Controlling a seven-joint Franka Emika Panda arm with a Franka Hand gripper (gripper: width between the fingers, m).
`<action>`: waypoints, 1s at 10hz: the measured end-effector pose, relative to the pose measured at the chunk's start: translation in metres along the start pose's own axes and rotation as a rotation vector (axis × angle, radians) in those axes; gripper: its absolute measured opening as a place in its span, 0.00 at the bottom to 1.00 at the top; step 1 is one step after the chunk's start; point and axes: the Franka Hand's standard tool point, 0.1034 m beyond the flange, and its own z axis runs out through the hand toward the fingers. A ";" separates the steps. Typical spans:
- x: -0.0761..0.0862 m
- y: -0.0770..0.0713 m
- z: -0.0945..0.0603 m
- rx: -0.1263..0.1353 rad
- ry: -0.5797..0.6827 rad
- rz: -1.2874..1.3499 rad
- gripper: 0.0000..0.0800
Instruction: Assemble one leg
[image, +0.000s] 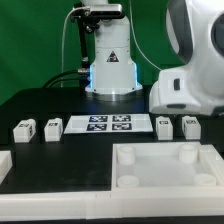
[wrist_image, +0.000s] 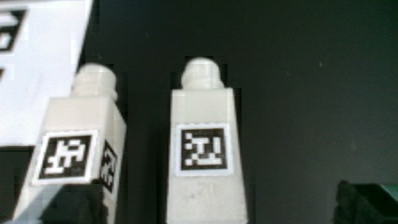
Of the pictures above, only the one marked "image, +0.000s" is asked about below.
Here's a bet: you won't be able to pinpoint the white square table top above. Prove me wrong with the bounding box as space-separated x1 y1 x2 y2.
111 142 224 198

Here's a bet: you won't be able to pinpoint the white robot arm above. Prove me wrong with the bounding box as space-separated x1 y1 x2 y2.
82 0 224 115

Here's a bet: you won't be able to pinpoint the white marker plate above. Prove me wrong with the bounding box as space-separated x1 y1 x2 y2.
64 114 153 134

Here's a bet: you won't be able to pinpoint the white left fence block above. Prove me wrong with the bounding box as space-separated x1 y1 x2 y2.
0 151 12 184

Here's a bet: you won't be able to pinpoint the black cables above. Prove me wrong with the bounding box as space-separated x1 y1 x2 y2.
42 68 91 89

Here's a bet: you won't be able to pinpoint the grey camera on stand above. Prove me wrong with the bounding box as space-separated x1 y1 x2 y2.
84 4 123 20

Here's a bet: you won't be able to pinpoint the white right fence rail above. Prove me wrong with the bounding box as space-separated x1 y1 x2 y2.
201 145 222 161

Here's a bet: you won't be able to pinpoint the white fence rail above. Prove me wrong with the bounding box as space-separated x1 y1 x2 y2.
0 186 224 221
201 145 222 161

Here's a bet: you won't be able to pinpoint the white cable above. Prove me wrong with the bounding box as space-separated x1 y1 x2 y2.
60 6 84 88

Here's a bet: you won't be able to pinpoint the white front fence rail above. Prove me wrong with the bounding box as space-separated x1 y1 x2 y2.
0 186 224 221

